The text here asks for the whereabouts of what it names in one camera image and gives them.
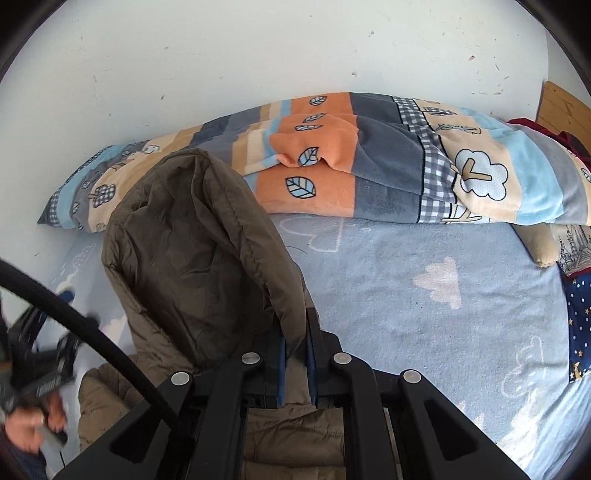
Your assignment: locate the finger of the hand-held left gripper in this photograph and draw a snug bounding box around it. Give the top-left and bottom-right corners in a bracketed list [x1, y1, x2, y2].
[54, 315, 101, 372]
[9, 288, 76, 356]

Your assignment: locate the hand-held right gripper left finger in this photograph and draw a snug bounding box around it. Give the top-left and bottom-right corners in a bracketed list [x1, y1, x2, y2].
[53, 330, 287, 480]

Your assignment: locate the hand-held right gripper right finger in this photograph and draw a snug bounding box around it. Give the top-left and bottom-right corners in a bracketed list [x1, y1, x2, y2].
[305, 308, 532, 480]

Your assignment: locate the brown quilted puffer jacket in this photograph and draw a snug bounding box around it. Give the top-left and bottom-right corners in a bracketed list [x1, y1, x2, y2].
[76, 148, 393, 480]

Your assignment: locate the person's left forearm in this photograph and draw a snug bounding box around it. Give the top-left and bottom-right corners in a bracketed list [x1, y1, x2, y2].
[9, 447, 49, 480]

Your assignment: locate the person's left hand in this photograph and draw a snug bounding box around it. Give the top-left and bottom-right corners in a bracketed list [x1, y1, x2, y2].
[2, 392, 69, 455]

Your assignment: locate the light blue cloud-print bed sheet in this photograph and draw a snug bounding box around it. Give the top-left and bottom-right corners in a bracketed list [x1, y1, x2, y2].
[48, 215, 587, 480]

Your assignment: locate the patchwork printed fleece blanket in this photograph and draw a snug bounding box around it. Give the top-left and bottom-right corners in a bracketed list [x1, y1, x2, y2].
[37, 92, 591, 232]

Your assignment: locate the dark red cloth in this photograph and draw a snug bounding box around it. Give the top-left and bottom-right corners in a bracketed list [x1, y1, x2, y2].
[507, 117, 591, 161]

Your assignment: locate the wooden headboard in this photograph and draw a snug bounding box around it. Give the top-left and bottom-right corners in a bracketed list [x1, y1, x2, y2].
[536, 80, 591, 139]

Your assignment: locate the black cable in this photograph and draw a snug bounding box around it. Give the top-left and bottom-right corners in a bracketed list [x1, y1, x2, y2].
[0, 260, 183, 428]

